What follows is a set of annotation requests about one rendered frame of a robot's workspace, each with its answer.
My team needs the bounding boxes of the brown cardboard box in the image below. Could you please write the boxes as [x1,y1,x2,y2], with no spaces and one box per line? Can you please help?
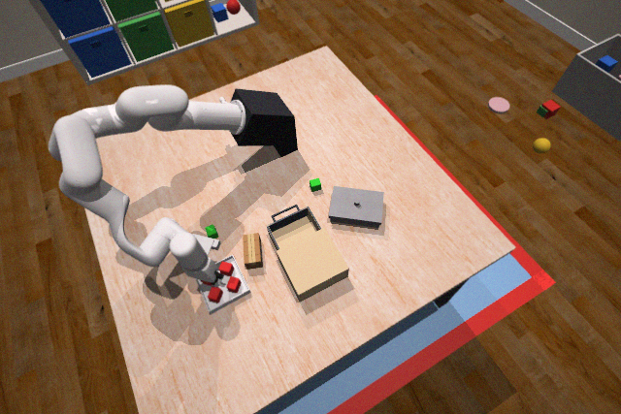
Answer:
[243,233,263,270]

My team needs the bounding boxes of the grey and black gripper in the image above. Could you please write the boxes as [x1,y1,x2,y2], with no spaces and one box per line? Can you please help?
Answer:
[181,257,224,285]

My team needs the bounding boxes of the green block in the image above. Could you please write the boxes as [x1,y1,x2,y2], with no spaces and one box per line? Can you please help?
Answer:
[310,178,321,192]
[205,224,218,239]

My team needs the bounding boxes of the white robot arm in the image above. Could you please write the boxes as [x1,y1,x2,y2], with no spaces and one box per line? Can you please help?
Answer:
[49,85,245,272]

